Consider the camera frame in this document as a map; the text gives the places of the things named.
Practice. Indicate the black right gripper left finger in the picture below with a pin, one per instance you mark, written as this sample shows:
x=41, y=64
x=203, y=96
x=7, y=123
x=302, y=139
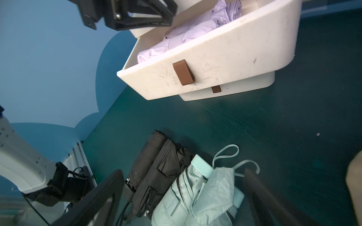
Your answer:
x=96, y=203

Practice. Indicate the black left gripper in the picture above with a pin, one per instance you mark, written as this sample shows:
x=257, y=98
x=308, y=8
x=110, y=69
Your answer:
x=126, y=15

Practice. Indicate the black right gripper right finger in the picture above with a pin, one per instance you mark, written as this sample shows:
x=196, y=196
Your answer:
x=266, y=204

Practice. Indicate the brown top drawer pull tab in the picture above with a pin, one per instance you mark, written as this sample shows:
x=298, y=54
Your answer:
x=183, y=73

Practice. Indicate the brown drawer pull tab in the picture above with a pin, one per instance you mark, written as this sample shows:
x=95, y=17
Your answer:
x=183, y=73
x=216, y=89

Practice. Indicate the white top drawer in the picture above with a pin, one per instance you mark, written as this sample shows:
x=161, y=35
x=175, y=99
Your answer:
x=262, y=40

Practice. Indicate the white drawer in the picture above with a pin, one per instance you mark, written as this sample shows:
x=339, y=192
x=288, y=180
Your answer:
x=256, y=82
x=262, y=40

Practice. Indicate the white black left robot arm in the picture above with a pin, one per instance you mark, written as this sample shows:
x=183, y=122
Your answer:
x=48, y=182

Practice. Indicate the mint folded umbrella right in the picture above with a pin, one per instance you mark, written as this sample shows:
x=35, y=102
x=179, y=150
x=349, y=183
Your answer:
x=214, y=205

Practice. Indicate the mint folded umbrella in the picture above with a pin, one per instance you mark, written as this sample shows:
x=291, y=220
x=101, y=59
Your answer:
x=214, y=205
x=176, y=204

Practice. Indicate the mint folded umbrella left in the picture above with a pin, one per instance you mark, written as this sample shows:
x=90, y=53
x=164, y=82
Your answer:
x=176, y=204

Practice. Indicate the black folded umbrella left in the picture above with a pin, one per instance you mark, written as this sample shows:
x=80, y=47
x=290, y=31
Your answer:
x=142, y=163

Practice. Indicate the black folded umbrella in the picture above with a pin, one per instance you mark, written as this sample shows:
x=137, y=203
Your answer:
x=142, y=163
x=171, y=161

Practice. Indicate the black folded umbrella right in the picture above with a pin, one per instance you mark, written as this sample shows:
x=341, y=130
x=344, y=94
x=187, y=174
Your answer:
x=171, y=161

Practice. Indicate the brown middle drawer pull tab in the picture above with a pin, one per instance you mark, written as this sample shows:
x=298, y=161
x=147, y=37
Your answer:
x=216, y=89

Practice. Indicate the white middle drawer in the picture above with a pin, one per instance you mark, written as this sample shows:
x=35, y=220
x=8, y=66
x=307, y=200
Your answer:
x=256, y=82

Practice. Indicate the beige glove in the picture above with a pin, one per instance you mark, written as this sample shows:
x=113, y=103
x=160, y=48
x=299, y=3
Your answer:
x=354, y=184

